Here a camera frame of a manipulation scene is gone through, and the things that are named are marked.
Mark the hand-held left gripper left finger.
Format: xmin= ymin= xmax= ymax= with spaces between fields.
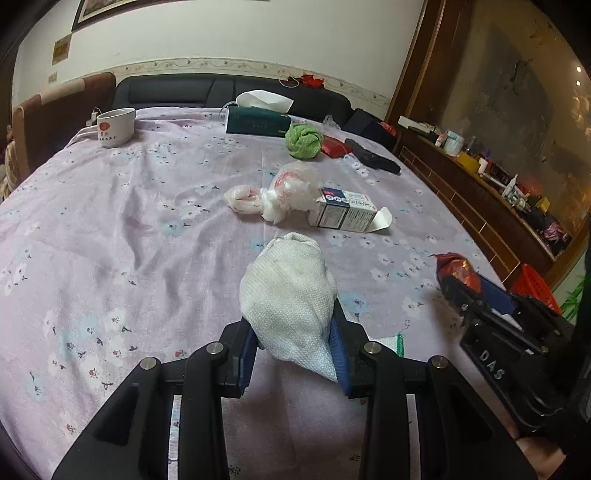
xmin=52 ymin=318 xmax=259 ymax=480

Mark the white tissue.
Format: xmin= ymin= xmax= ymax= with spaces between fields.
xmin=235 ymin=90 xmax=295 ymax=112

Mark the white mug with red print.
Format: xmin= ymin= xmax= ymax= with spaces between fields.
xmin=96 ymin=107 xmax=137 ymax=149

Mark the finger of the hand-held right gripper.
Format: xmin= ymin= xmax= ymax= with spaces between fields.
xmin=478 ymin=274 xmax=518 ymax=317
xmin=441 ymin=277 xmax=485 ymax=326

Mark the brown upholstered chair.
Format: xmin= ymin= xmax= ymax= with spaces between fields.
xmin=11 ymin=72 xmax=116 ymax=190

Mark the black leather sofa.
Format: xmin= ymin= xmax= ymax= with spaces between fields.
xmin=113 ymin=74 xmax=354 ymax=123

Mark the dark wooden pillar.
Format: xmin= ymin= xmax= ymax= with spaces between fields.
xmin=385 ymin=0 xmax=462 ymax=123

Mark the dark green tissue box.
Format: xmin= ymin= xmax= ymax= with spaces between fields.
xmin=225 ymin=106 xmax=293 ymax=138

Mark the wooden cabinet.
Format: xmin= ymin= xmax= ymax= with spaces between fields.
xmin=392 ymin=117 xmax=578 ymax=278

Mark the red pouch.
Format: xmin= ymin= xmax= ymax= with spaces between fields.
xmin=321 ymin=136 xmax=352 ymax=158

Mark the green cloth ball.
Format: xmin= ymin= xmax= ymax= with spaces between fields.
xmin=284 ymin=124 xmax=322 ymax=160

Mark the red snack packet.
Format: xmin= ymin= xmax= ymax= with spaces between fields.
xmin=429 ymin=251 xmax=483 ymax=296

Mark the small white blue medicine box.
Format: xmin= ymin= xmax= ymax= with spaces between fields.
xmin=307 ymin=186 xmax=393 ymax=234

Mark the person's right hand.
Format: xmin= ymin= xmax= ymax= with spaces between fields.
xmin=512 ymin=434 xmax=568 ymax=480

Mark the dark bag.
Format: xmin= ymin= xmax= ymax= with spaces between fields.
xmin=344 ymin=108 xmax=398 ymax=148

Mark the white cloth with green edge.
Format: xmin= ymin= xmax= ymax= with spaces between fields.
xmin=239 ymin=232 xmax=406 ymax=383

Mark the crumpled clear plastic bag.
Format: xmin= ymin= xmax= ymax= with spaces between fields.
xmin=225 ymin=161 xmax=326 ymax=225

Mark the small wall plaque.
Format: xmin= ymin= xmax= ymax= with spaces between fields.
xmin=52 ymin=34 xmax=71 ymax=65

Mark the red plastic basket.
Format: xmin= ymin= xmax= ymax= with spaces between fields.
xmin=509 ymin=263 xmax=561 ymax=315

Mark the framed painting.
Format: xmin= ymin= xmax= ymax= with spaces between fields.
xmin=71 ymin=0 xmax=153 ymax=32

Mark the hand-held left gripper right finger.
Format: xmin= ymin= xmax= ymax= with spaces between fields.
xmin=329 ymin=298 xmax=539 ymax=480

